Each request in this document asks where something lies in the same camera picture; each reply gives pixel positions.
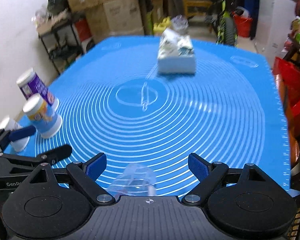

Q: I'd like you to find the clear plastic cup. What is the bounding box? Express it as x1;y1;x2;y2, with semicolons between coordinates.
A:
107;164;157;199

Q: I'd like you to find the white printed paper cup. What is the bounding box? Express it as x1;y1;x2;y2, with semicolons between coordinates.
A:
0;116;32;152

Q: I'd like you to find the blue yellow paper cup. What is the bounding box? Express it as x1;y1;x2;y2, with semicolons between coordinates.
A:
23;93;63;139

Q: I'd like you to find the purple paper cup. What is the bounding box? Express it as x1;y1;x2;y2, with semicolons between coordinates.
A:
16;68;59;111

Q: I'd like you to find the blue silicone baking mat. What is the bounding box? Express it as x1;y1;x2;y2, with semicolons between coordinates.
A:
3;35;291;197

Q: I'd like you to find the black metal shelf rack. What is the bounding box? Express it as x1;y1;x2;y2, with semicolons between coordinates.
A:
36;10;84;75

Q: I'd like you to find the white tissue box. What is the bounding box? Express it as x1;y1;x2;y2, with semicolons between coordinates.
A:
157;28;196;75

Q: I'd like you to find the red shopping bag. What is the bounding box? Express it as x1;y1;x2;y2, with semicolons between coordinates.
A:
272;57;300;166

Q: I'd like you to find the bicycle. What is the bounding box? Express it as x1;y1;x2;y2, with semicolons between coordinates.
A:
211;0;238;47

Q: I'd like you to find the red plastic bucket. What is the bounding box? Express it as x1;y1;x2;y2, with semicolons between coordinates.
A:
233;14;253;38

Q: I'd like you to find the lower cardboard box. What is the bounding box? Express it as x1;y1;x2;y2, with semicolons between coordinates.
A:
84;0;145;43

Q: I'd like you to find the white chest freezer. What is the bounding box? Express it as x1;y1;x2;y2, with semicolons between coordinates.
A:
254;0;297;67

